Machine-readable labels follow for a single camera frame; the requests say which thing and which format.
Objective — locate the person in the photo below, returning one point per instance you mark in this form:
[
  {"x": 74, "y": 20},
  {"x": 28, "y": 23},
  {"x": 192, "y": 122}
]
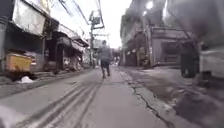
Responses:
[{"x": 105, "y": 56}]

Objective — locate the utility pole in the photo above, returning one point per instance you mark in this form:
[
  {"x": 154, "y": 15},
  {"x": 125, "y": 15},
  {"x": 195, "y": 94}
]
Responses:
[{"x": 91, "y": 40}]

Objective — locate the grey concrete road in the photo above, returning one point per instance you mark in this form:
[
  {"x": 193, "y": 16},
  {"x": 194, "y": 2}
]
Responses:
[{"x": 110, "y": 103}]

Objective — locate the grey multi-storey building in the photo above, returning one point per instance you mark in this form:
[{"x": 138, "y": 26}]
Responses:
[{"x": 153, "y": 40}]

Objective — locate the row of shopfront buildings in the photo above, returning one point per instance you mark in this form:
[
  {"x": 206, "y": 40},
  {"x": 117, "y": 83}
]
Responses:
[{"x": 40, "y": 36}]

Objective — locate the dark rough roadside ground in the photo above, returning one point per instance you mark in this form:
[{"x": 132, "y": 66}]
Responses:
[{"x": 186, "y": 93}]

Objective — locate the white rubbish bag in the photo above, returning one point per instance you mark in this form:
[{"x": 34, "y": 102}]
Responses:
[{"x": 25, "y": 79}]

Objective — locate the yellow box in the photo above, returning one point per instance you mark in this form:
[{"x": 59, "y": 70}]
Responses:
[{"x": 18, "y": 62}]

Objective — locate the vehicle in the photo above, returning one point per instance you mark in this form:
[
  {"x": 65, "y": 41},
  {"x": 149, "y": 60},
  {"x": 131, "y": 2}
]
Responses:
[{"x": 206, "y": 61}]

